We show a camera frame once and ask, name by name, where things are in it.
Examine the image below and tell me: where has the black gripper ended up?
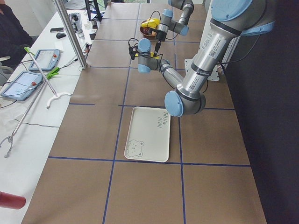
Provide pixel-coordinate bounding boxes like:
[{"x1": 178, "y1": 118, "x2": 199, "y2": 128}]
[{"x1": 154, "y1": 30, "x2": 166, "y2": 55}]

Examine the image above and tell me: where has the yellow banana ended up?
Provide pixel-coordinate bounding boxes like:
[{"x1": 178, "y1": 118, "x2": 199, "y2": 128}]
[
  {"x1": 150, "y1": 52, "x2": 161, "y2": 59},
  {"x1": 141, "y1": 18, "x2": 160, "y2": 28}
]

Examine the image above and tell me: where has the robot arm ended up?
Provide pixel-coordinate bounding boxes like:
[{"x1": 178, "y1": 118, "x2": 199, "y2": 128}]
[
  {"x1": 137, "y1": 0, "x2": 277, "y2": 117},
  {"x1": 154, "y1": 0, "x2": 194, "y2": 56}
]

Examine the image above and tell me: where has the brown wicker basket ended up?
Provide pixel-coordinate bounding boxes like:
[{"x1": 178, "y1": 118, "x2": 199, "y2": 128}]
[{"x1": 140, "y1": 26, "x2": 156, "y2": 37}]

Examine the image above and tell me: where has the white bear tray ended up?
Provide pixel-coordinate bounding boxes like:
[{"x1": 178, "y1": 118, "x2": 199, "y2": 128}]
[{"x1": 124, "y1": 106, "x2": 171, "y2": 162}]

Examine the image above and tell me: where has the black computer mouse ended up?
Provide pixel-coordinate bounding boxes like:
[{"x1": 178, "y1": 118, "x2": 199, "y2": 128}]
[{"x1": 56, "y1": 33, "x2": 66, "y2": 39}]

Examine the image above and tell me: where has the black smartphone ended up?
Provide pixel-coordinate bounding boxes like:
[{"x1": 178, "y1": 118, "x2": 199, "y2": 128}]
[{"x1": 50, "y1": 27, "x2": 64, "y2": 33}]

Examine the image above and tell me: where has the far teach pendant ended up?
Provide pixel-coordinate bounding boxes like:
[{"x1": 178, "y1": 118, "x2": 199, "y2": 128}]
[{"x1": 34, "y1": 49, "x2": 60, "y2": 71}]

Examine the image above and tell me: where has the teach pendant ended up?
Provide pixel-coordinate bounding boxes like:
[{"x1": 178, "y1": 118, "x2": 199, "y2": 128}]
[
  {"x1": 34, "y1": 49, "x2": 60, "y2": 71},
  {"x1": 0, "y1": 71, "x2": 43, "y2": 101}
]

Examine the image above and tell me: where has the long reacher grabber tool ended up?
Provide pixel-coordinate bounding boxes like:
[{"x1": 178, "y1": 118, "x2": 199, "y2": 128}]
[{"x1": 24, "y1": 47, "x2": 71, "y2": 109}]

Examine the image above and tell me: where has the near teach pendant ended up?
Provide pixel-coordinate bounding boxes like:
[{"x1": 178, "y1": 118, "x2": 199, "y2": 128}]
[{"x1": 0, "y1": 71, "x2": 43, "y2": 101}]

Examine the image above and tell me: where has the seated person in black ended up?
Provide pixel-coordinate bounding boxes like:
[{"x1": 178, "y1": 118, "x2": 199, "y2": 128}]
[{"x1": 0, "y1": 0, "x2": 34, "y2": 68}]

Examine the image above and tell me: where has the red cylinder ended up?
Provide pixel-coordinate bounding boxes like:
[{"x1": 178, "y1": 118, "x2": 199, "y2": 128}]
[{"x1": 0, "y1": 192, "x2": 26, "y2": 210}]

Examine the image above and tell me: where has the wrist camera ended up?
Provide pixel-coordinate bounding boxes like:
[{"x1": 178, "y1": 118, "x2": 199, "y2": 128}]
[{"x1": 128, "y1": 38, "x2": 139, "y2": 60}]

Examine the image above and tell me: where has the aluminium frame post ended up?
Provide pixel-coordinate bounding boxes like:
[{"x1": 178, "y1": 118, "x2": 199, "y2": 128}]
[{"x1": 53, "y1": 0, "x2": 88, "y2": 70}]

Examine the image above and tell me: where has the green handled grabber tool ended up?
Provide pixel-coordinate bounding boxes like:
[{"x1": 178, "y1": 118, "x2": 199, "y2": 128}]
[{"x1": 0, "y1": 67, "x2": 60, "y2": 158}]

